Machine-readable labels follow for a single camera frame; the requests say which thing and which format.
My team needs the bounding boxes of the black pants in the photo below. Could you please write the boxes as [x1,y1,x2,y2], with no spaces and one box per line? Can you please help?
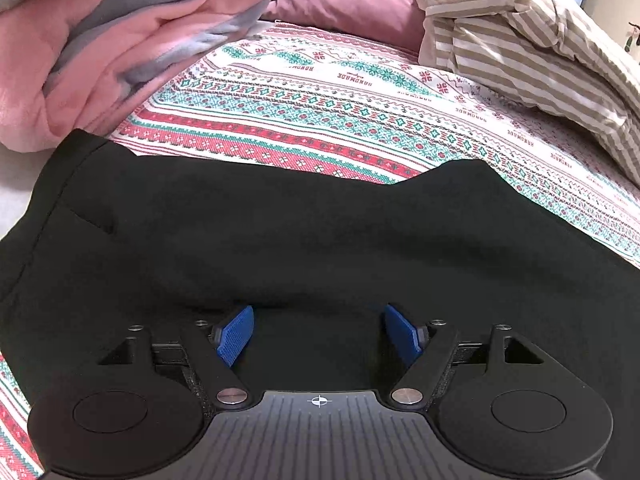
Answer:
[1,131,639,479]

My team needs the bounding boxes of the patterned knit-print bedsheet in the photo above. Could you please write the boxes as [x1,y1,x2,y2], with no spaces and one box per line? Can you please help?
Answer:
[1,25,639,477]

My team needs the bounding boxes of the beige striped duvet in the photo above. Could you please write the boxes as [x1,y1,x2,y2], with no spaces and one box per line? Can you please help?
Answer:
[416,0,639,181]

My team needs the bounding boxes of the pink fleece blanket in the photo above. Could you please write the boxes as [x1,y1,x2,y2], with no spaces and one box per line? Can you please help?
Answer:
[1,0,270,153]

